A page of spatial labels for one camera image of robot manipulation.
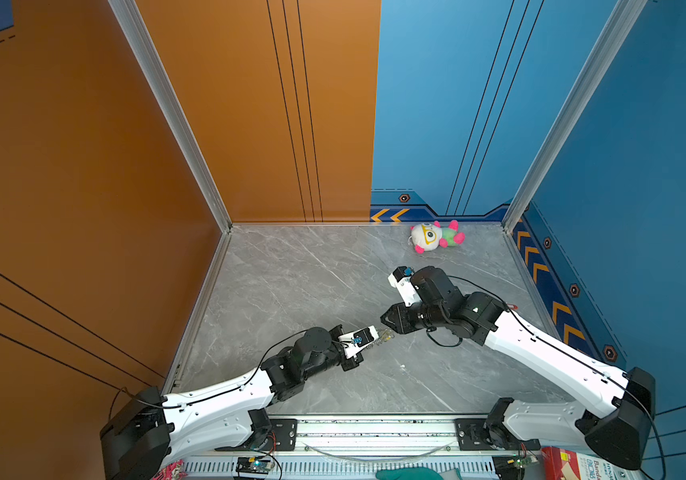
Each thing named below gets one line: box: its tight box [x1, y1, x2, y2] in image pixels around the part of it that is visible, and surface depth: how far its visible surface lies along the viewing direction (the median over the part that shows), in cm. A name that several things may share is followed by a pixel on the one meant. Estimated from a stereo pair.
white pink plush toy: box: [408, 220, 466, 254], surface depth 111 cm
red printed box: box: [542, 446, 634, 480], surface depth 67 cm
